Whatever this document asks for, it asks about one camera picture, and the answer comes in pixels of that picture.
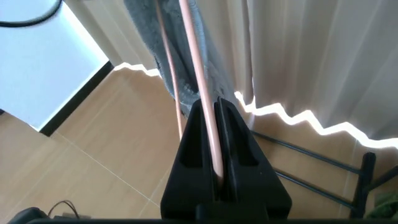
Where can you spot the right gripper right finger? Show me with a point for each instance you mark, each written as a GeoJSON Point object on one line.
{"type": "Point", "coordinates": [252, 189]}

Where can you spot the black clothes rack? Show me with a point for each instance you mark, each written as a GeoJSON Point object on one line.
{"type": "Point", "coordinates": [363, 183]}

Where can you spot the pale grey shorts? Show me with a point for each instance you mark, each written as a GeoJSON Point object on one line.
{"type": "Point", "coordinates": [178, 46]}

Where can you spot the beige curtain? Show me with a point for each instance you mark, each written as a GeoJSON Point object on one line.
{"type": "Point", "coordinates": [311, 62]}

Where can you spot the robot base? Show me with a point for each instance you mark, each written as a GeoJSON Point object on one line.
{"type": "Point", "coordinates": [28, 214]}

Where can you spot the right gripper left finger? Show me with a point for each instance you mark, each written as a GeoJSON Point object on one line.
{"type": "Point", "coordinates": [189, 186]}

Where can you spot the pink clothes hanger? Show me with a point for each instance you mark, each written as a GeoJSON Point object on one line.
{"type": "Point", "coordinates": [196, 62]}

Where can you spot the green garment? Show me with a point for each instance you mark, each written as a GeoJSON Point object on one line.
{"type": "Point", "coordinates": [385, 207]}

